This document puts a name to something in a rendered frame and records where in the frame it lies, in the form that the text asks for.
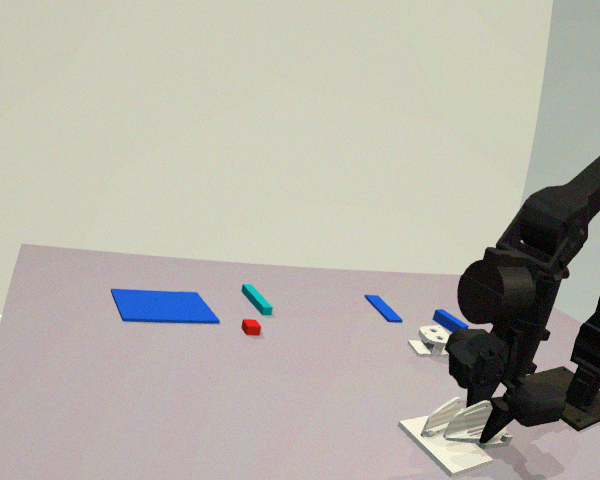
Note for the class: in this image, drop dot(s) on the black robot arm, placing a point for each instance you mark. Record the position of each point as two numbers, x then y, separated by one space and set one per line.
521 280

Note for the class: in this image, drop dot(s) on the blue flat plate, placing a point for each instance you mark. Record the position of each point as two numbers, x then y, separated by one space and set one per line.
162 307

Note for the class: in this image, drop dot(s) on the teal rectangular bar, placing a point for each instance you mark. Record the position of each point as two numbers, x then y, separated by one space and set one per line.
257 300

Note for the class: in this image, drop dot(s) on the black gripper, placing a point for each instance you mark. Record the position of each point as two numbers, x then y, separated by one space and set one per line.
529 403

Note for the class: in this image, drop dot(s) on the small red block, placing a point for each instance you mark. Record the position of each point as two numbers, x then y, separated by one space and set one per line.
251 327

